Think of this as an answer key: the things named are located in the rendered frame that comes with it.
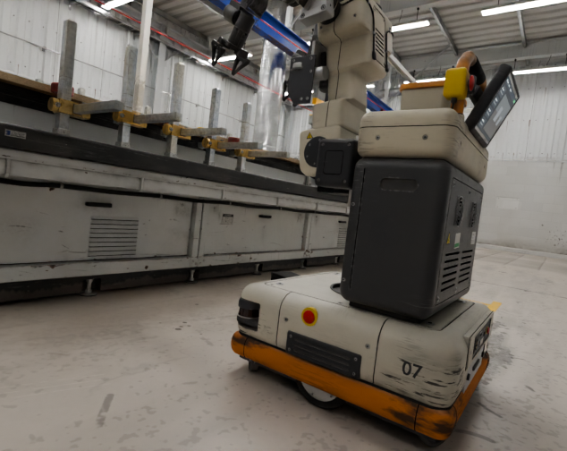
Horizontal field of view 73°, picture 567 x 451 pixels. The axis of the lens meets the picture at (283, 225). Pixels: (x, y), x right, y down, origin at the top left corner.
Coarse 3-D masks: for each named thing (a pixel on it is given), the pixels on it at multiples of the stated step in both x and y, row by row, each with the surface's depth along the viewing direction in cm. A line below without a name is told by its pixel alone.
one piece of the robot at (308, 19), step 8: (312, 0) 115; (320, 0) 114; (328, 0) 113; (304, 8) 116; (312, 8) 115; (320, 8) 113; (328, 8) 113; (304, 16) 116; (312, 16) 116; (320, 16) 116; (328, 16) 116; (304, 24) 120; (312, 24) 120
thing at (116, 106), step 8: (80, 104) 141; (88, 104) 138; (96, 104) 134; (104, 104) 131; (112, 104) 128; (120, 104) 129; (80, 112) 141; (88, 112) 140; (96, 112) 138; (104, 112) 136
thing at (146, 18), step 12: (144, 0) 267; (144, 12) 267; (144, 24) 266; (144, 36) 267; (144, 48) 268; (144, 60) 269; (396, 60) 467; (144, 72) 271; (408, 72) 504; (144, 84) 272
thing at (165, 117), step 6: (150, 114) 157; (156, 114) 155; (162, 114) 153; (168, 114) 150; (174, 114) 148; (180, 114) 149; (138, 120) 162; (144, 120) 160; (150, 120) 157; (156, 120) 155; (162, 120) 153; (168, 120) 151; (174, 120) 149; (180, 120) 150
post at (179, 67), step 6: (174, 66) 181; (180, 66) 180; (174, 72) 181; (180, 72) 181; (174, 78) 181; (180, 78) 181; (174, 84) 181; (180, 84) 182; (174, 90) 181; (180, 90) 182; (174, 96) 181; (180, 96) 182; (174, 102) 181; (180, 102) 183; (174, 108) 181; (180, 108) 183; (168, 138) 183; (174, 138) 183; (168, 144) 183; (174, 144) 183; (168, 150) 183; (174, 150) 184
